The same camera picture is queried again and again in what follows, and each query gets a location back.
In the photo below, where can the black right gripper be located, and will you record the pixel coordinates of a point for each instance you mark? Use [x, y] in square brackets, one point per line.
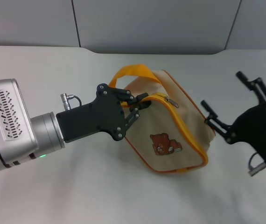
[256, 126]

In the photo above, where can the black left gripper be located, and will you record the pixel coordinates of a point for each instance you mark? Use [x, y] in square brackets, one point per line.
[93, 119]

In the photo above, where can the beige food bag orange trim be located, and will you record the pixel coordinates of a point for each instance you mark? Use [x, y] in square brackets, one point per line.
[186, 126]

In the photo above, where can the metal zipper pull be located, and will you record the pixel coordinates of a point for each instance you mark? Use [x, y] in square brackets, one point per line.
[172, 102]

